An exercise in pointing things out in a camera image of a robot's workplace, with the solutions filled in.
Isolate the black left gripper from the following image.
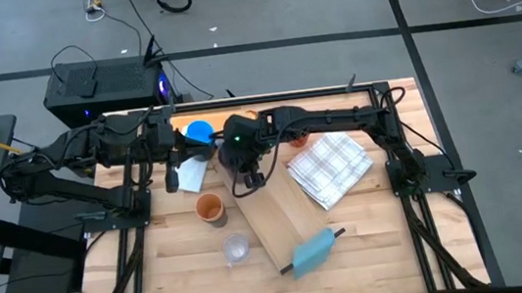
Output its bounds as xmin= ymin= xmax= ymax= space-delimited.
xmin=148 ymin=105 xmax=222 ymax=195

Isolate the blue plastic mug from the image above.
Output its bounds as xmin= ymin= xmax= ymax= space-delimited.
xmin=182 ymin=118 xmax=217 ymax=150

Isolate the orange translucent tumbler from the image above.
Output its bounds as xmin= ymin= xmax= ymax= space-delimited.
xmin=287 ymin=130 xmax=313 ymax=150

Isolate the peach plastic cup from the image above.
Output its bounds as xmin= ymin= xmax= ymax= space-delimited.
xmin=194 ymin=190 xmax=230 ymax=231

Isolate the clear plastic mug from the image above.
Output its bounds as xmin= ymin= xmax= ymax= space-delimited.
xmin=220 ymin=230 xmax=254 ymax=270

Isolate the white plaid cloth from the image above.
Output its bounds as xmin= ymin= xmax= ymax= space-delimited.
xmin=283 ymin=127 xmax=380 ymax=216

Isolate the black computer tower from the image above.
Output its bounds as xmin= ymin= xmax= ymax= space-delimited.
xmin=38 ymin=51 xmax=175 ymax=132

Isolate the black wifi antenna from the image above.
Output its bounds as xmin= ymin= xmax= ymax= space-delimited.
xmin=138 ymin=32 xmax=169 ymax=68

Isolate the teal cloth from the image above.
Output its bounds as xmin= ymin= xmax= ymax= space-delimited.
xmin=288 ymin=226 xmax=341 ymax=281

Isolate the small black device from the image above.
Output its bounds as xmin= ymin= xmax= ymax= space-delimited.
xmin=78 ymin=77 xmax=102 ymax=100

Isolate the black cart base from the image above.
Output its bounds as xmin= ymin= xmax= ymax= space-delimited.
xmin=0 ymin=195 xmax=94 ymax=293

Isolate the wooden shelf with black frame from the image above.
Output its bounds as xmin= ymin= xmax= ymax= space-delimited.
xmin=214 ymin=130 xmax=351 ymax=283

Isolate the black table rail frame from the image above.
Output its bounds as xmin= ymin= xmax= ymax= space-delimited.
xmin=60 ymin=71 xmax=493 ymax=293

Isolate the black floor cable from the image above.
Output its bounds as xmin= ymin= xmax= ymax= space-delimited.
xmin=123 ymin=0 xmax=215 ymax=109

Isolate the white and yellow cable bundle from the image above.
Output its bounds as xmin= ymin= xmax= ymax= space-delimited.
xmin=81 ymin=0 xmax=109 ymax=24

